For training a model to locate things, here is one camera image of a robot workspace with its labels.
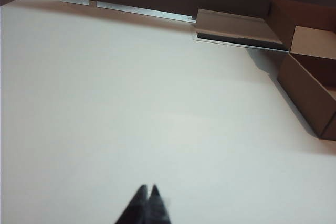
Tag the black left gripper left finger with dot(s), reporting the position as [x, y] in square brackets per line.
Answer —
[135, 209]

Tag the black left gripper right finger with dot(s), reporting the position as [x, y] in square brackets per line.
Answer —
[158, 208]

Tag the brown cardboard box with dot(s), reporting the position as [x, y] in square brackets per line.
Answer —
[307, 77]

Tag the aluminium partition base rail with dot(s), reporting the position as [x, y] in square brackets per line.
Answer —
[136, 10]

